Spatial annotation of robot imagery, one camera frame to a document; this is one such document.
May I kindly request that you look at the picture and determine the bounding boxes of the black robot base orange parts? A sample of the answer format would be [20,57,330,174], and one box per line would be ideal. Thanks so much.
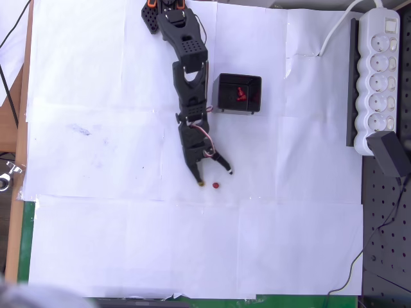
[140,0,186,36]

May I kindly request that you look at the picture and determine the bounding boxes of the black box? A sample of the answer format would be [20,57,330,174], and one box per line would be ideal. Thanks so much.
[211,73,263,116]

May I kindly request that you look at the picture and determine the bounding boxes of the white paper table cover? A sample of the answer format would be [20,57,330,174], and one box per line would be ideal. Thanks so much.
[21,0,365,300]

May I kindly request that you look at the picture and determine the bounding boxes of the black flat device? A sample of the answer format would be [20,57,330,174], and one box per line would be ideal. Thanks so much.
[95,297,191,308]

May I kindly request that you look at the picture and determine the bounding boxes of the black shelf bar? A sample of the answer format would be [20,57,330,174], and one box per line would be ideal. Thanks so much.
[345,18,361,148]

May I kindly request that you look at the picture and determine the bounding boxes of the black power adapter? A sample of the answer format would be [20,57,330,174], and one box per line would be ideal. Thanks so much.
[365,130,407,178]

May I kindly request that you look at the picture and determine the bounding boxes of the white power strip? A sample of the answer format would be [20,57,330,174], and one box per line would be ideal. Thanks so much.
[353,8,401,157]

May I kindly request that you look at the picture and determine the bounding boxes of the green cutting mat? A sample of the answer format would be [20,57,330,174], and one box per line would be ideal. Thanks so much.
[17,200,359,308]

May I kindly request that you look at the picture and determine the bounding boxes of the metal clamp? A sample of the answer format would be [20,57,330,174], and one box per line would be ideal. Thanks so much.
[0,161,26,193]

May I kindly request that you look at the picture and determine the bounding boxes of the black pegboard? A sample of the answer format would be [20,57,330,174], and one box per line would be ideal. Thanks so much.
[361,153,411,308]

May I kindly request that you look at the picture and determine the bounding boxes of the white sheet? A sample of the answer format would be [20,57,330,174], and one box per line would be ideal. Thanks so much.
[0,0,32,107]

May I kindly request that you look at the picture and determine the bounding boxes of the blurred grey object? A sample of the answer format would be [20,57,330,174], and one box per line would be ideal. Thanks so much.
[0,274,86,308]

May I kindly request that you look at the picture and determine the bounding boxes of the red white servo cable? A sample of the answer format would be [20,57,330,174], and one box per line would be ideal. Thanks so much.
[189,123,216,158]

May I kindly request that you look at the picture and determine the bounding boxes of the thin black adapter cable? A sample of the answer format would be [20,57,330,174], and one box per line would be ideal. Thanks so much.
[322,175,410,308]

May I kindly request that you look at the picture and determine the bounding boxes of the white power cable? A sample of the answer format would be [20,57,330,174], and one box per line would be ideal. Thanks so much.
[318,0,385,57]

